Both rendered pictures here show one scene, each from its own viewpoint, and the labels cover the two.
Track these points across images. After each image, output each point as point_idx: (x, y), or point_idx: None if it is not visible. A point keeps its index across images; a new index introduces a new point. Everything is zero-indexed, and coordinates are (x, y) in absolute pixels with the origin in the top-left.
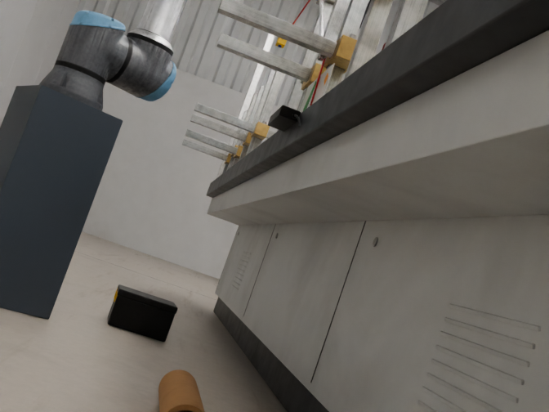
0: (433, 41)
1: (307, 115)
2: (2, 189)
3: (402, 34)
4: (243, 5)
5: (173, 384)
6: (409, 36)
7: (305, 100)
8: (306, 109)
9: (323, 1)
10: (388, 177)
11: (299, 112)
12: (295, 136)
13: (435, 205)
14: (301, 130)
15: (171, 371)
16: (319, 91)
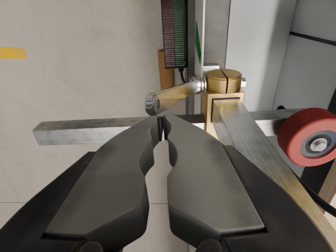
0: (187, 251)
1: (186, 109)
2: None
3: (188, 244)
4: (68, 144)
5: (162, 77)
6: (188, 246)
7: (199, 3)
8: (187, 96)
9: (172, 104)
10: None
11: (185, 67)
12: (185, 76)
13: None
14: (185, 100)
15: (159, 52)
16: (196, 102)
